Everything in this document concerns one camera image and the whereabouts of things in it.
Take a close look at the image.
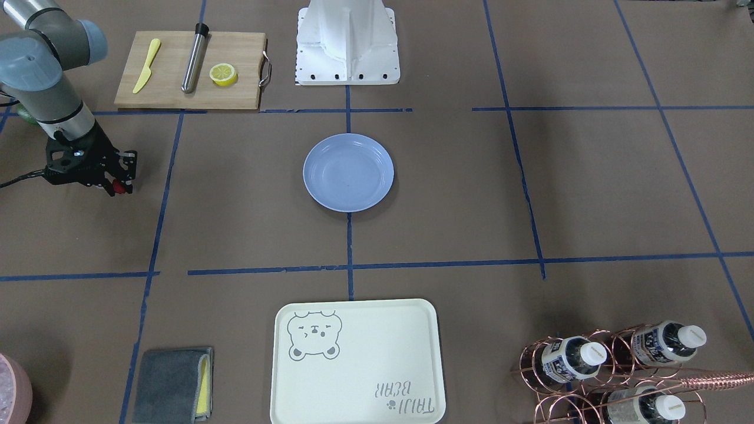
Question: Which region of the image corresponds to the lemon half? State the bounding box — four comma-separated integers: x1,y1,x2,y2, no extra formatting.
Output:
209,64,238,87

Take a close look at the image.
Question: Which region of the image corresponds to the grey folded cloth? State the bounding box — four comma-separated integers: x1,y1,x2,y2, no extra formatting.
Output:
132,346,214,423

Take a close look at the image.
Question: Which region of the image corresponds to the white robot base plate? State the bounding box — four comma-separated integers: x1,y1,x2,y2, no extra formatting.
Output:
295,1,401,86

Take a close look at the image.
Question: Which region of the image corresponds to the front tea bottle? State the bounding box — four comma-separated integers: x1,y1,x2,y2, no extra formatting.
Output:
603,386,686,423
538,336,609,386

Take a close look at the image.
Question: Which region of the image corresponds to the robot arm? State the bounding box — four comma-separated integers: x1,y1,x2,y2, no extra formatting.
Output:
1,1,138,196

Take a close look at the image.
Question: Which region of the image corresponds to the tea bottle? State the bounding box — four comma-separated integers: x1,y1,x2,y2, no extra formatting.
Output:
603,386,686,423
538,336,609,386
630,320,707,367

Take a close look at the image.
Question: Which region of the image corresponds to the rear tea bottle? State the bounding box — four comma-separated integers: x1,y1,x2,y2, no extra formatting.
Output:
630,320,707,367

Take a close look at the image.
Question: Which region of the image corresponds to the pink bowl of ice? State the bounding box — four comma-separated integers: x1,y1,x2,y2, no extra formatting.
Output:
1,354,33,423

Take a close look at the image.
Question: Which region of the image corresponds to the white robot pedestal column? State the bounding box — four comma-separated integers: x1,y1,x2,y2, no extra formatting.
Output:
297,1,398,61

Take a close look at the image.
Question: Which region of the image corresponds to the yellow plastic knife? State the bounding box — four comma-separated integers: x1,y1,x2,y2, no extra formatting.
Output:
132,38,161,94

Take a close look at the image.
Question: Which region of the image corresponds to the wooden cutting board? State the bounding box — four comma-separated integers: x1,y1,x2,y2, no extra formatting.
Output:
114,31,267,111

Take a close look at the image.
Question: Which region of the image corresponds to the copper wire bottle rack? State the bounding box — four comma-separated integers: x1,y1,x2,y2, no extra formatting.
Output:
509,324,752,423

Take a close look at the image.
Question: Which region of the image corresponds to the blue plastic plate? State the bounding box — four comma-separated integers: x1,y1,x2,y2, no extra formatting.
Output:
302,132,395,213

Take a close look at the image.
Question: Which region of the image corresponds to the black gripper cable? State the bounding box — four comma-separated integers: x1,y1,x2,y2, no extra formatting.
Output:
0,170,48,189

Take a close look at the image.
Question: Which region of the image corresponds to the green lime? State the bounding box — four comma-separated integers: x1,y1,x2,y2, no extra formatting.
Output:
16,104,39,127

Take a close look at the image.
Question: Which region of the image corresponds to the white bear tray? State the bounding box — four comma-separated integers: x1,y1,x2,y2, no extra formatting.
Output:
270,299,447,423

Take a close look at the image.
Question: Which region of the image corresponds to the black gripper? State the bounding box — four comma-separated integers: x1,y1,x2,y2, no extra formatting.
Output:
45,121,138,197

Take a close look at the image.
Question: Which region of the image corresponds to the steel handle knife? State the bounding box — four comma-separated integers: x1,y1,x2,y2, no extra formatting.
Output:
181,22,210,94

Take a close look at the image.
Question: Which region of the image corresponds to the red strawberry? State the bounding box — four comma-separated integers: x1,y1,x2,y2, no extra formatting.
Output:
111,180,128,195

